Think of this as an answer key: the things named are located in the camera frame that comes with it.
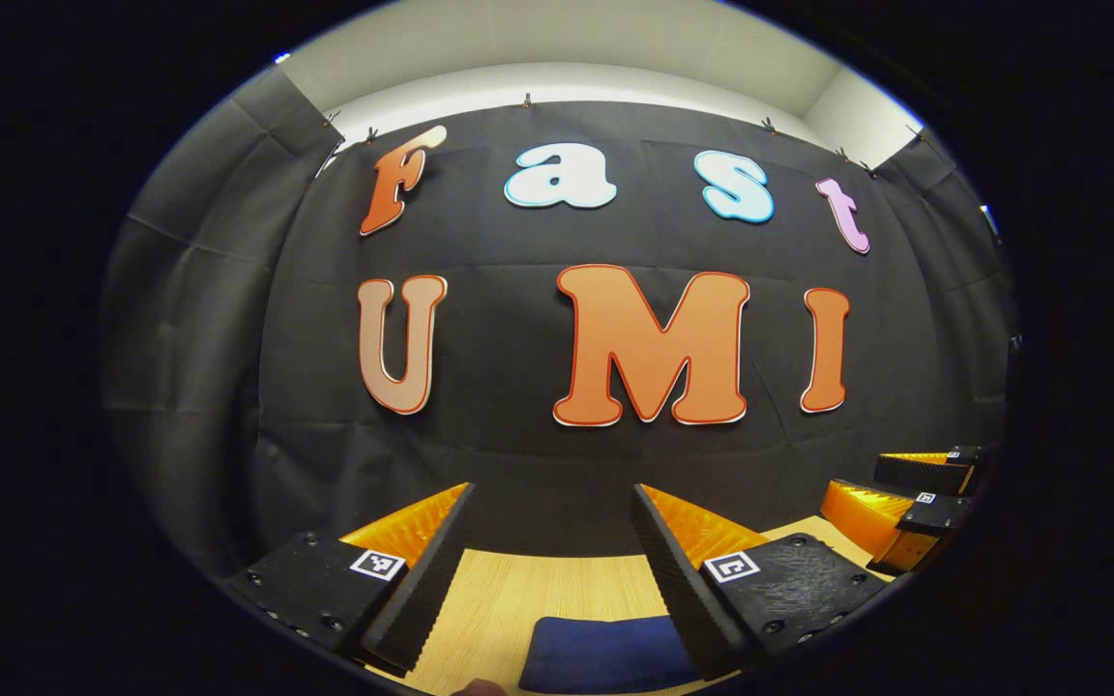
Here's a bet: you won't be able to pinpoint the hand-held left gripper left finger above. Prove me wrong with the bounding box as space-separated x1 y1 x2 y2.
226 481 477 678

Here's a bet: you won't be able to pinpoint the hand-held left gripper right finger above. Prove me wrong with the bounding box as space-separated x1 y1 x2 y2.
629 483 892 681

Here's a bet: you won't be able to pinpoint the blue denim jeans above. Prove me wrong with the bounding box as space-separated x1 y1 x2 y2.
518 616 698 695

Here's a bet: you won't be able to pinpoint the black backdrop cloth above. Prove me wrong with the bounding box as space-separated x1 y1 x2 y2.
101 66 1020 581

